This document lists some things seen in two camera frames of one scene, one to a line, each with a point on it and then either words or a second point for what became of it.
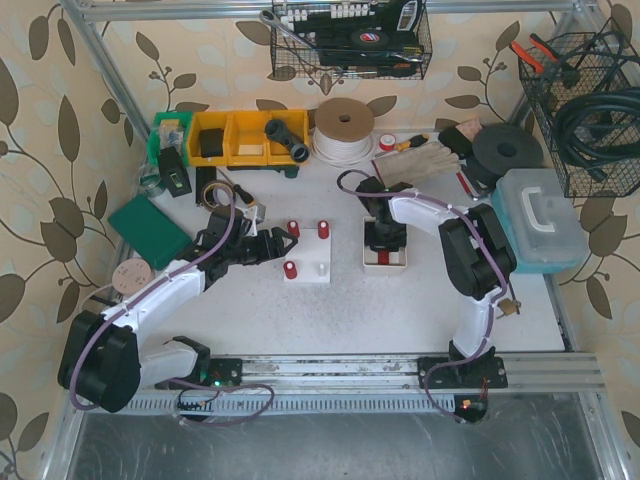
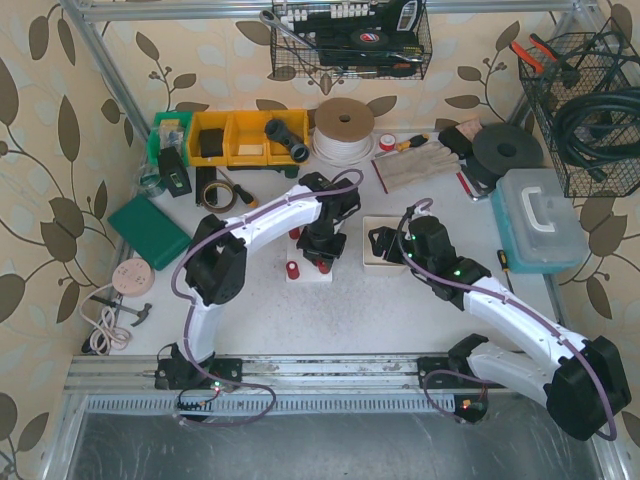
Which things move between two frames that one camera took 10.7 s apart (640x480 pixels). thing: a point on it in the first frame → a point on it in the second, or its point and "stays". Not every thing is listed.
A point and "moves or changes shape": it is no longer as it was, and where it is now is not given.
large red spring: x=290 y=269 stays
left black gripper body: x=260 y=245 → x=320 y=245
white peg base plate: x=312 y=256 stays
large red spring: x=383 y=257 moves or changes shape
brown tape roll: x=211 y=183 stays
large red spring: x=293 y=228 stays
